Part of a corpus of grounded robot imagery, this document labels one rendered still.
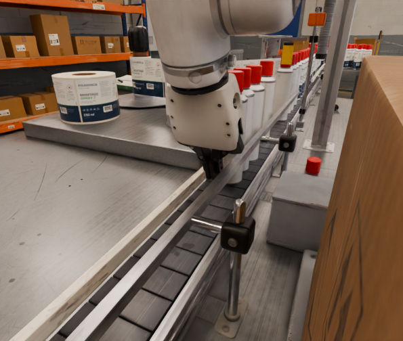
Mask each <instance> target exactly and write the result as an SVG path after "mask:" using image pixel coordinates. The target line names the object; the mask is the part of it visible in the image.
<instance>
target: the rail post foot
mask: <svg viewBox="0 0 403 341"><path fill-rule="evenodd" d="M248 305H249V303H248V301H247V300H245V299H244V298H241V297H238V311H237V314H236V315H235V316H231V315H229V314H228V300H227V302H226V304H225V306H224V308H223V310H222V312H221V314H220V316H219V318H218V320H217V322H216V324H215V332H217V333H218V334H220V335H222V336H224V337H227V338H229V339H234V338H235V337H236V335H237V333H238V330H239V327H240V324H241V323H242V320H243V317H244V315H245V313H246V310H247V307H248Z"/></svg>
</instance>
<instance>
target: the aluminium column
mask: <svg viewBox="0 0 403 341"><path fill-rule="evenodd" d="M356 2H357V0H337V3H336V8H335V15H334V19H333V26H332V30H331V37H330V41H329V45H328V52H327V57H326V64H325V68H324V75H323V79H322V86H321V90H320V97H319V101H318V108H317V113H316V119H315V124H314V131H313V135H312V142H311V146H310V147H318V148H324V149H326V146H327V142H328V136H329V133H330V129H331V123H332V119H333V113H334V109H335V103H336V99H337V94H338V90H339V83H340V80H341V74H342V70H343V64H344V60H345V55H346V51H347V44H348V41H349V35H350V31H351V27H352V22H353V18H354V12H355V8H356Z"/></svg>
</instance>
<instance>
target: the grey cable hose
mask: <svg viewBox="0 0 403 341"><path fill-rule="evenodd" d="M324 2H325V3H324V9H323V13H326V21H325V25H324V26H321V29H320V34H319V39H318V40H319V41H318V46H317V52H316V54H315V59H317V60H325V59H326V57H327V49H328V42H329V38H330V33H331V32H330V31H331V27H332V22H333V21H332V20H333V15H334V10H335V4H336V0H326V1H324Z"/></svg>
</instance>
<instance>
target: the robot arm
mask: <svg viewBox="0 0 403 341"><path fill-rule="evenodd" d="M299 1H300V0H146V4H147V7H148V12H149V16H150V21H151V24H152V29H153V32H154V37H155V40H156V45H157V48H158V53H159V56H160V59H161V64H162V67H163V72H164V75H165V80H166V81H167V105H168V111H169V118H170V123H171V128H172V131H173V134H174V137H175V138H176V140H177V142H178V143H179V144H182V145H184V146H187V147H188V146H189V147H190V149H191V150H193V151H194V152H195V153H196V155H197V157H198V159H199V160H202V164H203V170H204V171H205V174H206V178H207V179H212V180H214V179H215V178H216V176H218V174H220V172H222V170H223V169H224V166H223V159H222V158H223V157H225V156H227V155H228V154H241V153H242V151H243V150H244V148H245V147H244V144H243V142H242V138H241V136H240V135H244V132H245V117H244V111H243V106H242V99H241V95H240V89H239V86H238V82H237V80H236V76H235V75H234V74H232V73H229V72H228V70H229V69H230V67H235V65H236V56H235V55H231V53H230V51H231V48H230V35H267V34H272V33H275V32H279V31H281V30H283V29H284V28H286V27H287V26H288V25H289V24H290V23H291V21H292V19H293V18H294V16H295V14H296V11H297V8H298V7H299V4H300V2H299Z"/></svg>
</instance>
